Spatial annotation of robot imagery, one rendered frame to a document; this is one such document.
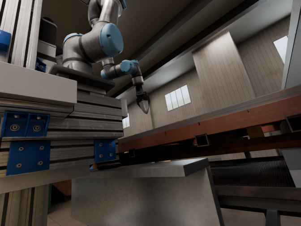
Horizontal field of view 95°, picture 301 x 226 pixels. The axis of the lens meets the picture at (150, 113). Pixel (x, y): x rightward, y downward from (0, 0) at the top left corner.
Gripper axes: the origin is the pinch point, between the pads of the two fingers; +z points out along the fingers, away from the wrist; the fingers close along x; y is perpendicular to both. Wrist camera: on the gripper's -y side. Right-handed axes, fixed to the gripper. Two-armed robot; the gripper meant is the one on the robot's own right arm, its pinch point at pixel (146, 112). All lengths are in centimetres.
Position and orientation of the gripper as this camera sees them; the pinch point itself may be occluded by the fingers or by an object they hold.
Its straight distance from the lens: 94.5
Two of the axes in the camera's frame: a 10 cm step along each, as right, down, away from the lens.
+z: 2.6, 9.6, 1.0
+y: -0.6, -0.9, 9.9
